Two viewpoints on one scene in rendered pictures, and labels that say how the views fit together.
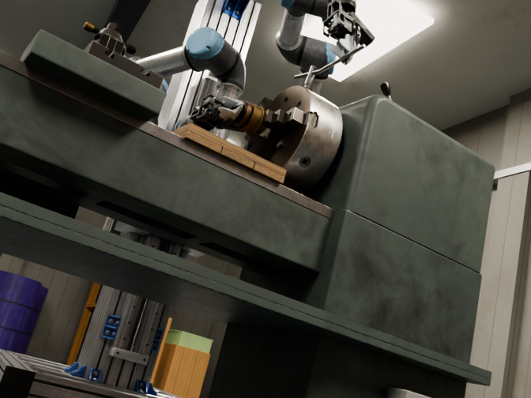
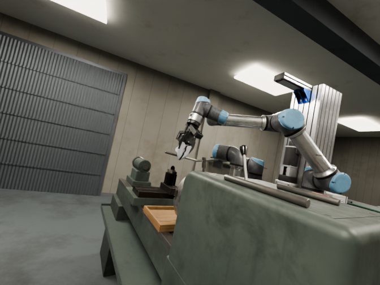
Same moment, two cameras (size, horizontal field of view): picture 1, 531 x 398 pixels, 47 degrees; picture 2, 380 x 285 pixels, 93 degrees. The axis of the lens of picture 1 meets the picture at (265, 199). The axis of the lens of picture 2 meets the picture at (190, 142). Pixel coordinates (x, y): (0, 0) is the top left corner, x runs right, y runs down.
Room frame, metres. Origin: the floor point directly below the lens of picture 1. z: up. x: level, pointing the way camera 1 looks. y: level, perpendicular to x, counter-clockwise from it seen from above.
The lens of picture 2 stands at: (1.59, -1.04, 1.33)
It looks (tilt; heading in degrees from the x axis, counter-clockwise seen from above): 3 degrees up; 89
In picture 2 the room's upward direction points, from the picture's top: 12 degrees clockwise
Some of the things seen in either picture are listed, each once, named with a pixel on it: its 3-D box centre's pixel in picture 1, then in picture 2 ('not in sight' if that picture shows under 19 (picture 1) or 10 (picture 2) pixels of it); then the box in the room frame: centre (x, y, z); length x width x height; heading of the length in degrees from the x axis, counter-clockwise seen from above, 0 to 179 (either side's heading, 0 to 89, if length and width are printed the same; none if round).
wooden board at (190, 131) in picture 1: (205, 165); (176, 216); (1.61, 0.18, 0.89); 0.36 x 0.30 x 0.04; 30
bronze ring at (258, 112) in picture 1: (250, 118); not in sight; (1.66, 0.10, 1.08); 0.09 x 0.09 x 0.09; 30
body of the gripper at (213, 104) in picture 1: (211, 114); not in sight; (1.72, 0.22, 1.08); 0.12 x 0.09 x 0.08; 29
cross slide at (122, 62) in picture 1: (95, 91); (160, 192); (1.45, 0.49, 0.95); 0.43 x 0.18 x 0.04; 30
